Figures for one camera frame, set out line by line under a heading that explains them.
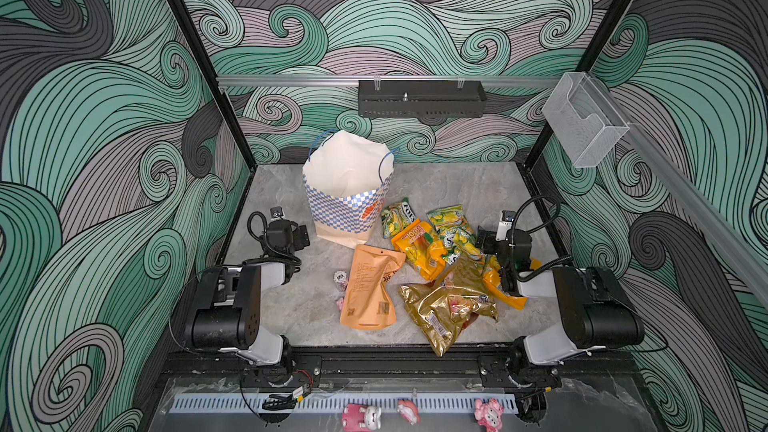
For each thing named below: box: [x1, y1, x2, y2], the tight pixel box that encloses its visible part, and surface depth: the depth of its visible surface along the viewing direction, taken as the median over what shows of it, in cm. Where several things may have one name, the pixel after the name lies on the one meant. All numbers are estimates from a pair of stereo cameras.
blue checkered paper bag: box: [302, 130, 400, 249], surface depth 91 cm
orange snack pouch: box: [340, 244, 406, 331], surface depth 84 cm
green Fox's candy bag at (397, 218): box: [381, 197, 419, 241], surface depth 101 cm
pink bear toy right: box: [474, 398, 505, 432], surface depth 66 cm
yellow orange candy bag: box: [391, 219, 446, 281], surface depth 92 cm
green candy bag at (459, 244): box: [442, 227, 484, 265], surface depth 94 cm
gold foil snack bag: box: [398, 283, 499, 357], surface depth 80 cm
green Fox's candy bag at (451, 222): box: [426, 204, 475, 248], surface depth 100 cm
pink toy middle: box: [396, 400, 421, 426], surface depth 65 cm
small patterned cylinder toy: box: [333, 270, 348, 291], surface depth 85 cm
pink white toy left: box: [342, 404, 382, 432], surface depth 64 cm
